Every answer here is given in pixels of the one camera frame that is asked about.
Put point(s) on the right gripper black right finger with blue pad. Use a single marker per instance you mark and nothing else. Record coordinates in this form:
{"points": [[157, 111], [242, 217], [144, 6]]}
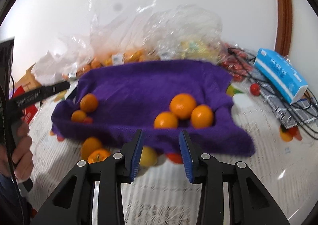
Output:
{"points": [[204, 169]]}

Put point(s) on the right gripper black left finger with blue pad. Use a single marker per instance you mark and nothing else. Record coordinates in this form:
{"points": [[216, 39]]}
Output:
{"points": [[121, 167]]}

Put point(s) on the large orange mandarin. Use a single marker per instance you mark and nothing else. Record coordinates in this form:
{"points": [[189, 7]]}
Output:
{"points": [[182, 105]]}

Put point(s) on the small orange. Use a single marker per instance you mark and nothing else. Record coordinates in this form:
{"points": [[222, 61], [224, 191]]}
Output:
{"points": [[89, 103], [78, 116]]}

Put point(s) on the bag of red fruits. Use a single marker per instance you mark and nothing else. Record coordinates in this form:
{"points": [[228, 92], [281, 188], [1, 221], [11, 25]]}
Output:
{"points": [[237, 61]]}

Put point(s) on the person's left hand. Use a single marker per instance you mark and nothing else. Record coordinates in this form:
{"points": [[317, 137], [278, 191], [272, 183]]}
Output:
{"points": [[22, 156]]}

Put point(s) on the orange with stem on table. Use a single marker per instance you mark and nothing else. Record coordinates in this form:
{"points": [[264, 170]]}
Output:
{"points": [[98, 155]]}

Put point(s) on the yellow fruit under towel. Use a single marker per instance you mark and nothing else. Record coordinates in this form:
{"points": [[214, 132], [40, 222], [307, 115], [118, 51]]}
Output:
{"points": [[148, 157]]}

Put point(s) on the wooden chair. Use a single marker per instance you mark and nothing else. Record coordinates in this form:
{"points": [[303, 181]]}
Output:
{"points": [[28, 81]]}

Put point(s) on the orange on table left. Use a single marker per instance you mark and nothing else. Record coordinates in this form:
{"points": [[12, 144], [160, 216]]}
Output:
{"points": [[90, 145]]}

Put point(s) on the orange on towel right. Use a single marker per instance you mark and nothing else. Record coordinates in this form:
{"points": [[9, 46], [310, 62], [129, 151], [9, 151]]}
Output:
{"points": [[202, 117]]}

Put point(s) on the white plastic bag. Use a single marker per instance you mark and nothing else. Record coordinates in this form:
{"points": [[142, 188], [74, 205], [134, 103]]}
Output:
{"points": [[52, 68]]}

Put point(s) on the small red fruit on table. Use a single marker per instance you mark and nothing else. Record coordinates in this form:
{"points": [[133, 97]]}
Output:
{"points": [[88, 120]]}

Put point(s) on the orange on towel front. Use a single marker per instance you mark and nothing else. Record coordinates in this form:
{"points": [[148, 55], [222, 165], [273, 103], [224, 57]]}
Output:
{"points": [[166, 120]]}

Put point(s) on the purple fuzzy towel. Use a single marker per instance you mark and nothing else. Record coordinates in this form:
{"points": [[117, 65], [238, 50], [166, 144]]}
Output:
{"points": [[132, 95]]}

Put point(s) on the small red tomato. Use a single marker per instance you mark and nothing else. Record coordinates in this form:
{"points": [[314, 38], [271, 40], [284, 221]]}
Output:
{"points": [[255, 89]]}

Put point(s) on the silver patterned snack packets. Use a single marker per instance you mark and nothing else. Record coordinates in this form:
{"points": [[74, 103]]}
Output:
{"points": [[300, 113]]}

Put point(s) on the blue tissue pack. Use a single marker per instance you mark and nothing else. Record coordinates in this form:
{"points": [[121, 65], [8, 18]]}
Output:
{"points": [[281, 74]]}

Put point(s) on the clear plastic bag yellow snacks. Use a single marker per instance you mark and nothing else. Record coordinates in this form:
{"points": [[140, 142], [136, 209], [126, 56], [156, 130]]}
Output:
{"points": [[187, 32]]}

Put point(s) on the clear plastic bag with oranges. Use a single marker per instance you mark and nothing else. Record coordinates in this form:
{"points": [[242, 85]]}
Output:
{"points": [[116, 29]]}

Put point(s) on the brown wooden door frame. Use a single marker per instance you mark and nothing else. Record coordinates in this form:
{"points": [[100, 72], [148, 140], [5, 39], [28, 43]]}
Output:
{"points": [[284, 26]]}

